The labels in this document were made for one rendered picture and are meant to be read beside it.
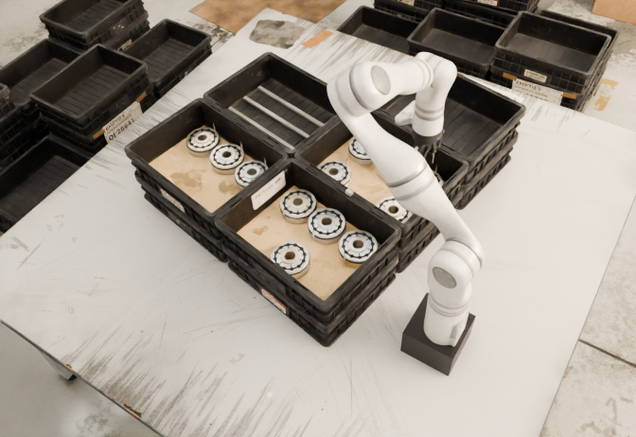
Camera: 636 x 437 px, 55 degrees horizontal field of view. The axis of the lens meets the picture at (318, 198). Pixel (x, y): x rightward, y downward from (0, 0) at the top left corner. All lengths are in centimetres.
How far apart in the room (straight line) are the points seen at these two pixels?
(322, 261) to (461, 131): 64
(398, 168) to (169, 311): 84
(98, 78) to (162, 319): 143
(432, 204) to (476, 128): 78
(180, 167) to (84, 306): 48
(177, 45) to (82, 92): 57
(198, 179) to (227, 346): 51
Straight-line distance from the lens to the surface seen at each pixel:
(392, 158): 120
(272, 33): 257
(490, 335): 170
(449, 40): 310
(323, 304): 144
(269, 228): 170
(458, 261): 128
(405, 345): 161
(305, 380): 161
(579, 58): 293
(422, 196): 122
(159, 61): 310
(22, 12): 453
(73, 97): 285
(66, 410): 255
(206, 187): 183
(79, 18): 334
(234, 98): 207
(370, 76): 114
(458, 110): 204
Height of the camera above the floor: 218
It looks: 50 degrees down
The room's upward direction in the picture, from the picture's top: 4 degrees counter-clockwise
